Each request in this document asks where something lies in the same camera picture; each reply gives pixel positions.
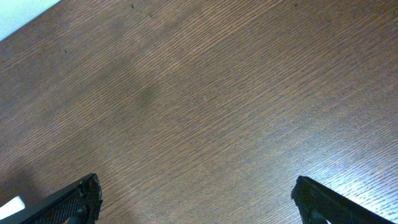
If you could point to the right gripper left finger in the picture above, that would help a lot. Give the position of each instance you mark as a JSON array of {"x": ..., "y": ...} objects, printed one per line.
[{"x": 79, "y": 202}]

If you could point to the white plastic cutlery tray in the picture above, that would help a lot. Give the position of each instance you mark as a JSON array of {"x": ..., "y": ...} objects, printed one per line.
[{"x": 11, "y": 207}]

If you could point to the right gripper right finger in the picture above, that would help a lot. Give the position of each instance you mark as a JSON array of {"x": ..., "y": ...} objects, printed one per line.
[{"x": 318, "y": 204}]

